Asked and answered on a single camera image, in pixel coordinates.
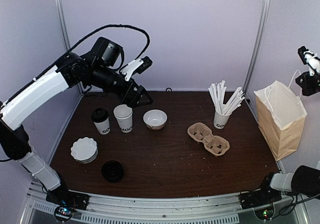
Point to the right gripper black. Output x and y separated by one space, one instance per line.
308 90

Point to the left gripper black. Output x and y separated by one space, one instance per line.
125 99

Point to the brown paper bag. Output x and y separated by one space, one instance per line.
281 117

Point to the black plastic cup lid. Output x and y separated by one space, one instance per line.
99 115

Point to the white paper coffee cup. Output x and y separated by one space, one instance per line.
103 126

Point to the brown pulp cup carrier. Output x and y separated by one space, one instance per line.
214 144

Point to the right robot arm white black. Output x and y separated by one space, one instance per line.
305 180

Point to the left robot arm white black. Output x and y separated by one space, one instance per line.
95 68

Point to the white round ceramic bowl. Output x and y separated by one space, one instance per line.
155 119

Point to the stack of white paper cups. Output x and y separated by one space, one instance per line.
124 117

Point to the bundle of white wrapped straws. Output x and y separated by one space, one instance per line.
218 92

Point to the white cup holding straws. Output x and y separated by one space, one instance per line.
220 120

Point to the white scalloped ceramic dish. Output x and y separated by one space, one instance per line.
84 150

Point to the stack of black lids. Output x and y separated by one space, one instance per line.
112 171

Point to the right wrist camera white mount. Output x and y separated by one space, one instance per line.
310 59

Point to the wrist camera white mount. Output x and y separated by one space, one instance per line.
136 66
310 59

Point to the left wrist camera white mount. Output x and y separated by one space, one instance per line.
136 66

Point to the right aluminium corner post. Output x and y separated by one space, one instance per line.
264 13

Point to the aluminium corner post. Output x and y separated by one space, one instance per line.
264 13
62 22

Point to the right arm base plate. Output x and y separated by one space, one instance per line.
260 197

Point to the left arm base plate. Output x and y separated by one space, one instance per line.
72 200

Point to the aluminium front rail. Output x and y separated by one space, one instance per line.
101 209

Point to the left aluminium corner post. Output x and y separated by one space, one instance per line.
62 22

